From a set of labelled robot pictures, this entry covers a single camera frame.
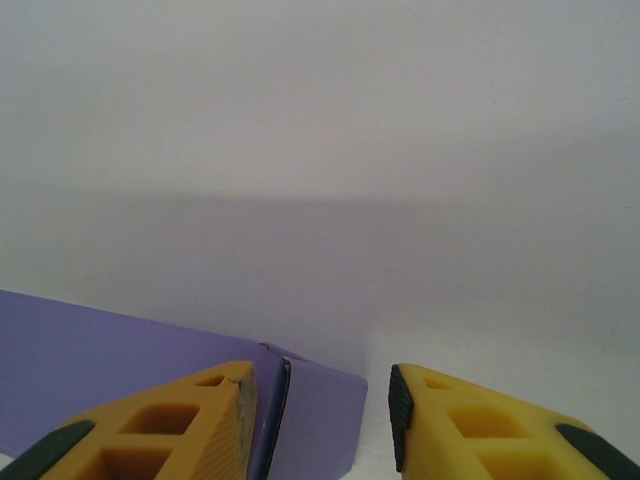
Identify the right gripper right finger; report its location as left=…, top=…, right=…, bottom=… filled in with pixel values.
left=389, top=363, right=640, bottom=480

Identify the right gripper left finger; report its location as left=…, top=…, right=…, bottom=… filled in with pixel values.
left=0, top=360, right=258, bottom=480

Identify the purple cardboard box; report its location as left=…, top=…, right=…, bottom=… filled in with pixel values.
left=0, top=288, right=370, bottom=480

